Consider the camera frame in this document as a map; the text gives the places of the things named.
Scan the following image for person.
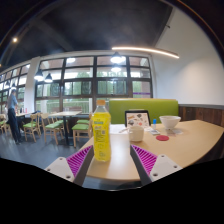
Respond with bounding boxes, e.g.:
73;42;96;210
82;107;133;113
5;88;23;145

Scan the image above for cream ceramic mug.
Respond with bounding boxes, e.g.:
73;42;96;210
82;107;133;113
128;124;145;143

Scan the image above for dark-framed window wall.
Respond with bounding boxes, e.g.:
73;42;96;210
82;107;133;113
0;55;154;116

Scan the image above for black pendant ceiling lamps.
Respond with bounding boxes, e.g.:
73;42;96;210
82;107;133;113
33;51;125;84

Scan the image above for white ceramic bowl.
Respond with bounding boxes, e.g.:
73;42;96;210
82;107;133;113
158;115;182;131

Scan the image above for green upholstered bench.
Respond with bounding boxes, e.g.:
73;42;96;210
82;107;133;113
108;98;180;125

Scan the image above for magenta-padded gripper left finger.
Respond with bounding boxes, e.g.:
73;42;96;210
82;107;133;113
44;144;95;187

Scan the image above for wooden chairs with green seats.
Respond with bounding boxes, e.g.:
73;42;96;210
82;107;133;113
0;111;94;148

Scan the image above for white paper sheets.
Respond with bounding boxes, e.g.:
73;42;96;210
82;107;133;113
109;123;131;135

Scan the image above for yellow drink bottle orange cap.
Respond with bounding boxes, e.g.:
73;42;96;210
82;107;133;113
91;99;112;163

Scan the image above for flat round red coaster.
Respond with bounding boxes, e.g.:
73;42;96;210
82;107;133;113
155;134;170;142

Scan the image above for black tablet with stickers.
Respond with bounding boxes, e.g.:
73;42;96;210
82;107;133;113
124;109;152;129

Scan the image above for light wooden dining table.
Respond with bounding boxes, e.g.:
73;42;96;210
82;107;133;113
48;110;83;146

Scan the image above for long curved linear light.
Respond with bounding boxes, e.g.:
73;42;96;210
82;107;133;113
111;46;180;60

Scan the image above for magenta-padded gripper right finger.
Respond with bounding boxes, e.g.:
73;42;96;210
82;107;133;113
129;144;184;186

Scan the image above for small dark flat device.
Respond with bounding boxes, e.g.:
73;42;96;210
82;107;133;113
148;128;161;136

